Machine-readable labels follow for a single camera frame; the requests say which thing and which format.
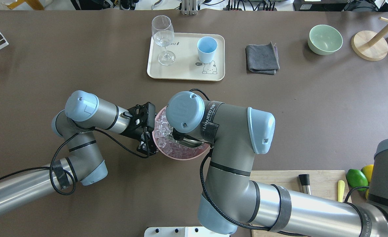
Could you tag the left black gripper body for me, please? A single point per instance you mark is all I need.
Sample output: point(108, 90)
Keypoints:
point(132, 132)

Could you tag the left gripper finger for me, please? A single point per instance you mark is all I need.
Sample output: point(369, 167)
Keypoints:
point(143, 145)
point(150, 145)

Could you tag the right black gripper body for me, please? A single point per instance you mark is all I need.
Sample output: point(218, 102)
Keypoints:
point(178, 136)

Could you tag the steel ice scoop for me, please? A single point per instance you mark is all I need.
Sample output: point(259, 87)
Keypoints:
point(191, 145)

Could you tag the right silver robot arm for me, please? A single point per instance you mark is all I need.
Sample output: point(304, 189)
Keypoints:
point(230, 199)

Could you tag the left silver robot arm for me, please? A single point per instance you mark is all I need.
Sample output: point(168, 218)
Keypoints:
point(79, 158)

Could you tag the clear ice cubes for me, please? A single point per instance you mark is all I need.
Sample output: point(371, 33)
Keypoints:
point(167, 141)

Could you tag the blue cup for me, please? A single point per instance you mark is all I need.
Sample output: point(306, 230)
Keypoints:
point(207, 47)

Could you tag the wooden cup tree stand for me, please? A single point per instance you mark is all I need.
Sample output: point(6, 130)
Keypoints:
point(371, 45)

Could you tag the pink bowl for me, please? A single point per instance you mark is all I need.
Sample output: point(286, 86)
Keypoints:
point(177, 154)

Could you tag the cream serving tray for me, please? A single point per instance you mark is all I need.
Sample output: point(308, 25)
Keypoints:
point(187, 65)

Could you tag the clear wine glass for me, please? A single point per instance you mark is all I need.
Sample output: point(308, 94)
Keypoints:
point(163, 36)

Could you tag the wooden cutting board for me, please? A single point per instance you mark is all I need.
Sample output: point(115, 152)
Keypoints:
point(322, 184)

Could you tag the yellow plastic knife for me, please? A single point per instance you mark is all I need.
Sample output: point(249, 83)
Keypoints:
point(340, 190)

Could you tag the mint green bowl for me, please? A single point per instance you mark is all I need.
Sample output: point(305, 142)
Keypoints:
point(324, 40)

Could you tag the green lime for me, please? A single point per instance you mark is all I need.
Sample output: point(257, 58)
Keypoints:
point(356, 178)

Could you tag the yellow lemon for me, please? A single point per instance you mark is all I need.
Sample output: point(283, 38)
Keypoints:
point(368, 171)

